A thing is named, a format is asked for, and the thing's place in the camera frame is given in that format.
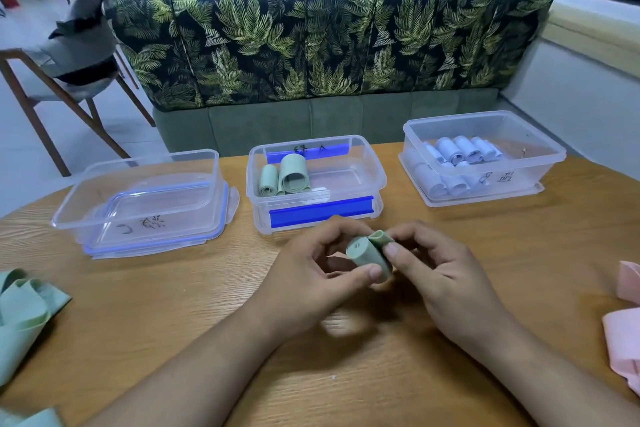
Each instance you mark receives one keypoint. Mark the green paper strip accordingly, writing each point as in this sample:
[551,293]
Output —
[369,255]
[35,419]
[25,314]

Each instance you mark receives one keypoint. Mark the small green paper roll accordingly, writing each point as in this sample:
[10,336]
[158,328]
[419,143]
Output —
[268,181]

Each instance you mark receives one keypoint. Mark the cream window sill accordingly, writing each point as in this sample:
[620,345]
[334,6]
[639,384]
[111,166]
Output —
[595,26]

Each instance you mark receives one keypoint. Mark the clear container with green rolls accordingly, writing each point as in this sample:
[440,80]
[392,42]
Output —
[320,176]

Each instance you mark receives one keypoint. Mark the wooden chair with grey seat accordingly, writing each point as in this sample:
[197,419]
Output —
[70,56]

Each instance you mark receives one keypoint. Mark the leaf print green sofa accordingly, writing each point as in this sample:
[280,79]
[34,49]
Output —
[330,46]

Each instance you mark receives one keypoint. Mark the clear lid with blue rim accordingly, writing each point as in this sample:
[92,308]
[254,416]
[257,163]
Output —
[220,221]

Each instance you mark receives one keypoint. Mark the person's right thumb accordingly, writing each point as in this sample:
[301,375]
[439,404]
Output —
[402,266]

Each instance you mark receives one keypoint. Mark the person's left forearm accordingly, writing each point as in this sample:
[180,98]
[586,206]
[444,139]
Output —
[200,371]

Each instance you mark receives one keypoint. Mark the empty clear plastic container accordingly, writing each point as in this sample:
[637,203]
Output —
[140,196]

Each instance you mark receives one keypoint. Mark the large green paper roll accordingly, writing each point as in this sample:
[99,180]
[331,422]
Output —
[295,175]

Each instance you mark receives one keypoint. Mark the loose pink paper strip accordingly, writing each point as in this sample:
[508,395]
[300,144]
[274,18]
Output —
[630,282]
[625,344]

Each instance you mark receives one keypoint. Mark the person's left hand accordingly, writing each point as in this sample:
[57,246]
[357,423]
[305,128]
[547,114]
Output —
[295,291]

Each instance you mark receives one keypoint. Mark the person's right hand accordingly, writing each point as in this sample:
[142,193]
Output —
[450,286]

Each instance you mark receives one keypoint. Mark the loose green paper strip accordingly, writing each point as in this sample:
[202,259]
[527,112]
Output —
[35,419]
[25,314]

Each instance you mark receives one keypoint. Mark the pile of white paper rolls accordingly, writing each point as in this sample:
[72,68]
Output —
[460,161]

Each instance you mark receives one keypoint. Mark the person's left thumb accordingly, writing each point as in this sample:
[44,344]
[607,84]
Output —
[350,280]

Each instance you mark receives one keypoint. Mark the clear container with white rolls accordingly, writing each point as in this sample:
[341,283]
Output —
[525,146]

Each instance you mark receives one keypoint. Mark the person's right forearm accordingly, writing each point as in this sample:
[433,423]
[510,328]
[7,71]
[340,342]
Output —
[540,371]

